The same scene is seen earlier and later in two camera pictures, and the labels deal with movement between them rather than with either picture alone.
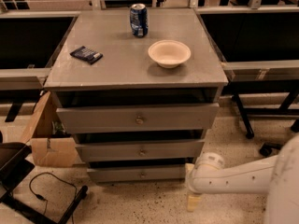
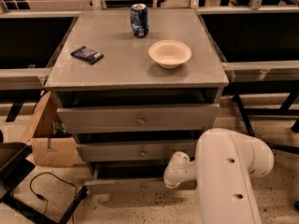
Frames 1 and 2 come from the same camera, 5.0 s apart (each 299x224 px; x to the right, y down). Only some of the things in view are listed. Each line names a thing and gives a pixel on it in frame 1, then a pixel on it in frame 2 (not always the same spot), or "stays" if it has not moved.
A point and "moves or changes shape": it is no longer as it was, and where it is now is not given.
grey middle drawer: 139,150 stays
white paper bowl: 169,53 stays
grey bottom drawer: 137,174 moves or changes shape
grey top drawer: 137,118 stays
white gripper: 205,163 to 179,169
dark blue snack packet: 86,54 stays
